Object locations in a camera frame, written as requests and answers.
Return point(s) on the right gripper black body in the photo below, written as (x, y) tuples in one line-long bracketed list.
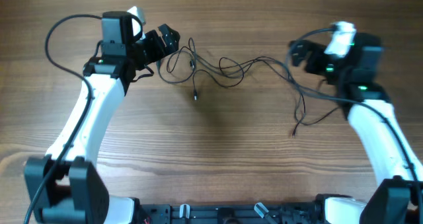
[(312, 59)]

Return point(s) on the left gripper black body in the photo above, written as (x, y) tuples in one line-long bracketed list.
[(147, 49)]

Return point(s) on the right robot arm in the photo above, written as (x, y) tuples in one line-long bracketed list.
[(349, 63)]

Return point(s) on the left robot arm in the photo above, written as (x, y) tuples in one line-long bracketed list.
[(63, 185)]

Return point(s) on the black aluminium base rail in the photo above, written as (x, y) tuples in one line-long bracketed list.
[(295, 213)]

